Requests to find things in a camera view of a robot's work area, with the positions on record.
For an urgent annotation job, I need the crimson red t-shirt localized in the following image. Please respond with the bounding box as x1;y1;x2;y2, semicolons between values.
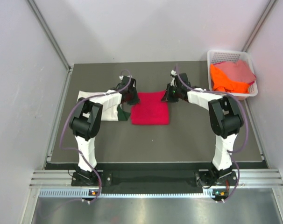
131;91;170;126

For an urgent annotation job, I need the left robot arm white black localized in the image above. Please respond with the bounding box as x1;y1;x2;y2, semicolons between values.
69;76;140;186

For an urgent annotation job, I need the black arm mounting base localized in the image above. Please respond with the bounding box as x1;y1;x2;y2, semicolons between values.
44;162;268;187

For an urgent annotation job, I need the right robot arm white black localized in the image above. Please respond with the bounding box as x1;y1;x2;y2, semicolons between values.
162;70;244;188

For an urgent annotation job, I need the dark grey table mat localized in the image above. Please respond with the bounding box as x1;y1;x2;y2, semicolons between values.
48;61;265;163

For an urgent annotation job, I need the folded dark green t-shirt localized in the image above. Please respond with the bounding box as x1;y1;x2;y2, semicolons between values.
117;105;131;121

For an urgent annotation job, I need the folded white t-shirt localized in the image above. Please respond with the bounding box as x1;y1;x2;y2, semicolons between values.
78;90;122;121

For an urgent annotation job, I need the orange t-shirt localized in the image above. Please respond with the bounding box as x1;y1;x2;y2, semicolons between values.
210;64;249;94

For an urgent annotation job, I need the white plastic basket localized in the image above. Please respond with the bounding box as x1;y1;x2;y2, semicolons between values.
207;50;258;100

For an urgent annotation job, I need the pink t-shirt in basket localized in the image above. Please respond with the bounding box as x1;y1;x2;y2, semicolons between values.
214;60;256;85

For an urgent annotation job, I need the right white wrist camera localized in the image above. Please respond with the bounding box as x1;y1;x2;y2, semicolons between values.
170;70;177;86

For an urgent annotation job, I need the grey slotted cable duct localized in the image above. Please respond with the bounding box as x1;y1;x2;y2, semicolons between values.
39;189;225;199

